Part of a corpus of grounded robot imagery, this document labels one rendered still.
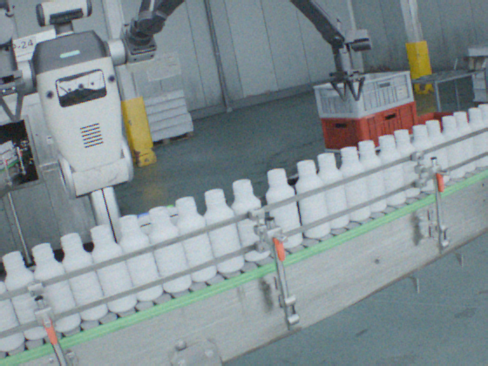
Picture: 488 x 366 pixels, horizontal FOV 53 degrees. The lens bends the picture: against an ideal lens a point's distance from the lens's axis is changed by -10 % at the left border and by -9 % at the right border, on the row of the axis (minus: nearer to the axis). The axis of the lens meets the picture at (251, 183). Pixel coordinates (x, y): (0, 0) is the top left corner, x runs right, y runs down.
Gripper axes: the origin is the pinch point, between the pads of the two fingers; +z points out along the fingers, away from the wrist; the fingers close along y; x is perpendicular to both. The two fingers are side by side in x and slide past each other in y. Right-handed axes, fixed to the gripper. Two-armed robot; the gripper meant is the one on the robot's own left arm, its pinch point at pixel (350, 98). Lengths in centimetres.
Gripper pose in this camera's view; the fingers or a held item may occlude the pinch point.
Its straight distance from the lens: 170.8
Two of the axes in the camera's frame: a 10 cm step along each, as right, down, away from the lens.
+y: -4.7, -1.0, 8.8
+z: 2.0, 9.6, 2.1
